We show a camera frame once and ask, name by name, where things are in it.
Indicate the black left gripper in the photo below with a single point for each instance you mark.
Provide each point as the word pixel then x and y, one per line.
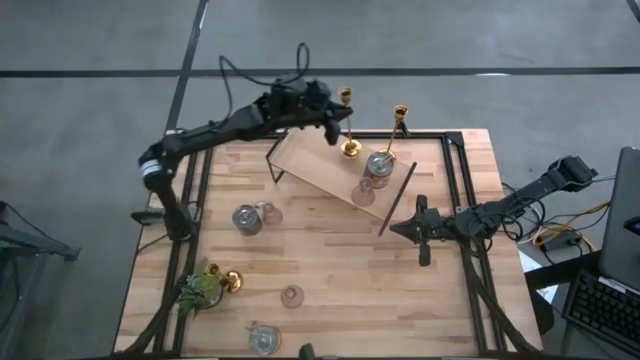
pixel 300 100

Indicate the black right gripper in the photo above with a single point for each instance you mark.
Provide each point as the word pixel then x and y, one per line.
pixel 437 227

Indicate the medium brass candlestick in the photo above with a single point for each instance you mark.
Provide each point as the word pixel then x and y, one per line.
pixel 351 149

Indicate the pink ribbed glass candle holder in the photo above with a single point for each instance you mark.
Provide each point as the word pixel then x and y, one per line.
pixel 363 196
pixel 273 216
pixel 292 297

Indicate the tin candle with orange label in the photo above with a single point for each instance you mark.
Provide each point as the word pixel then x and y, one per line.
pixel 378 167

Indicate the plain dark tin candle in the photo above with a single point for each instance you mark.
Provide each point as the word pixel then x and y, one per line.
pixel 247 220

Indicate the tin candle with small tag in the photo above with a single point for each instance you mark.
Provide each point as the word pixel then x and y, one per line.
pixel 264 340

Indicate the short brass candlestick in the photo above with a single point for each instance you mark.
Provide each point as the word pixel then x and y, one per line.
pixel 234 281

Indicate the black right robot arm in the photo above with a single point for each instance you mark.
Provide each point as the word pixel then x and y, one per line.
pixel 530 192

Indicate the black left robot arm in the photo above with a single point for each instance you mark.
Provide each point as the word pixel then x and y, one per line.
pixel 210 132

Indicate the tall brass candlestick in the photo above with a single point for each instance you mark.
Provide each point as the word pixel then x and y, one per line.
pixel 400 113

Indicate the white paper sheet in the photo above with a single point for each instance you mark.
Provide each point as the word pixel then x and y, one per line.
pixel 529 262
pixel 549 295

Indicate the black power adapter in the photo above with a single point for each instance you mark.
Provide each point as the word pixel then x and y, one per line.
pixel 560 243

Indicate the small black rounded object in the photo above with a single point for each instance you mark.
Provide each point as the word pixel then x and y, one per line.
pixel 306 351

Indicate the black keyboard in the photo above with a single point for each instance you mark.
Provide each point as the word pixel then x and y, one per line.
pixel 605 310

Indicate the small green potted plant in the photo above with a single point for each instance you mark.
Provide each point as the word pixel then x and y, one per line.
pixel 202 290

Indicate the grey metal stand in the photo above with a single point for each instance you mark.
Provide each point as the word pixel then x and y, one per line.
pixel 40 246

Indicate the wooden shelf with black frame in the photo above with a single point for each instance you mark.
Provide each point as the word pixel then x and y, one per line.
pixel 315 160

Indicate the black aluminium table frame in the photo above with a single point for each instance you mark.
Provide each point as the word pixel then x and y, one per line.
pixel 430 135

